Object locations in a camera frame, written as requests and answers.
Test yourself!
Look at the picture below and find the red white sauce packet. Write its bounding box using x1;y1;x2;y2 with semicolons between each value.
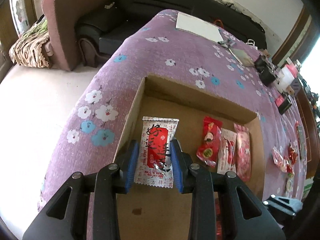
134;116;179;189

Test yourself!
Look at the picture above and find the pink My Melody candy packet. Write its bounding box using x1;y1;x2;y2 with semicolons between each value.
234;124;251;182

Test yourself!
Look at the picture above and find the red snack packet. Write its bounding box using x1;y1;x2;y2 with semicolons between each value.
196;116;223;167

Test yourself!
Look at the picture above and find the white pink snack packet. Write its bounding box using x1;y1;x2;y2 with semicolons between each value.
217;128;236;174

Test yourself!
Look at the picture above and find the red snack wrapper pile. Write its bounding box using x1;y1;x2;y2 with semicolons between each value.
272;142;298;177

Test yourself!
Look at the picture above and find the cardboard box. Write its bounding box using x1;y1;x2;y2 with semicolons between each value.
117;76;265;239

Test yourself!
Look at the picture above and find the purple floral tablecloth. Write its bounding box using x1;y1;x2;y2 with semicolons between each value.
37;9;309;240

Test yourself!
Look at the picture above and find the white translucent cup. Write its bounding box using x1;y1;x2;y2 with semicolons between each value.
274;66;295;93

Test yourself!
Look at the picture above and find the black cylinder device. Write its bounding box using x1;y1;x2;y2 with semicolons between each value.
254;55;272;74
259;67;278;87

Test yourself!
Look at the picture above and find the pink water bottle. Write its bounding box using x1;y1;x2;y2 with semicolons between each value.
285;62;300;79

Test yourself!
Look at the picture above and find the patterned blanket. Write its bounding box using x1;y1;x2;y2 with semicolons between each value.
9;17;50;68

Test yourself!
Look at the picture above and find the white paper sheet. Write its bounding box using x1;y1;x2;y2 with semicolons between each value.
176;12;223;43

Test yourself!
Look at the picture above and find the brown armchair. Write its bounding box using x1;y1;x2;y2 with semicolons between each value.
41;0;106;71

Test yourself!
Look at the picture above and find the black sofa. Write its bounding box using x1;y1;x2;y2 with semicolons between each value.
75;0;267;67

